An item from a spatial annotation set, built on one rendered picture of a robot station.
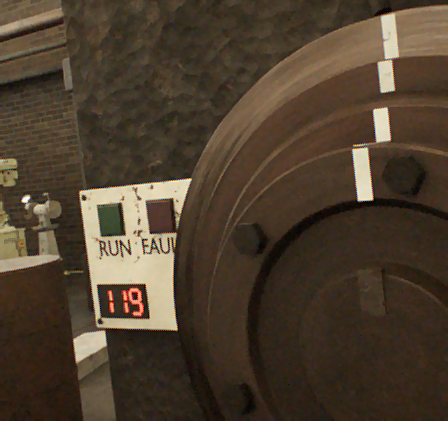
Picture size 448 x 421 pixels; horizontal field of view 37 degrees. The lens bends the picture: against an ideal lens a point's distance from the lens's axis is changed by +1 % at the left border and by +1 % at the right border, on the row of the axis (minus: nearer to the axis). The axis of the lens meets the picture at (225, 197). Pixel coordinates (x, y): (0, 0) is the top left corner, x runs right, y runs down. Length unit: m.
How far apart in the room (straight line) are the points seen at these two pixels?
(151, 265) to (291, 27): 0.33
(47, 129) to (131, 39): 8.78
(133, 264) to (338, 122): 0.42
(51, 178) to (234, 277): 9.16
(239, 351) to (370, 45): 0.25
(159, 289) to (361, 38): 0.43
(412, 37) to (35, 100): 9.33
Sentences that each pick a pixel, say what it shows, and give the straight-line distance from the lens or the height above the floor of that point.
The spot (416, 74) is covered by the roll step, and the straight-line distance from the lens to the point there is 0.51.
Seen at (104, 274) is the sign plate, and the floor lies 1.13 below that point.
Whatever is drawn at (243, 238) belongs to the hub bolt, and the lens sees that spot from 0.48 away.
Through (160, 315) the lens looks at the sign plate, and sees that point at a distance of 0.84.
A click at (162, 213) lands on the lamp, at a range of 0.80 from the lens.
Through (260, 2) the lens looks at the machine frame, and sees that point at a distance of 0.76.
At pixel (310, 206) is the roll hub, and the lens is 0.46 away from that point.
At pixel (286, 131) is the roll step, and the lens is 0.54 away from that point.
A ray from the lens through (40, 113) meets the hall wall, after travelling 9.71.
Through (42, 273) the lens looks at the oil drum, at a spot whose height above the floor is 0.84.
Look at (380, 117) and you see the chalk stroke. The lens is 0.49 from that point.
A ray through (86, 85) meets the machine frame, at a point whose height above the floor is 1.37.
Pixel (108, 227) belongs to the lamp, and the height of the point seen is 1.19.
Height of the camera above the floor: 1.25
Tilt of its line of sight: 3 degrees down
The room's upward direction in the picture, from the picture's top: 7 degrees counter-clockwise
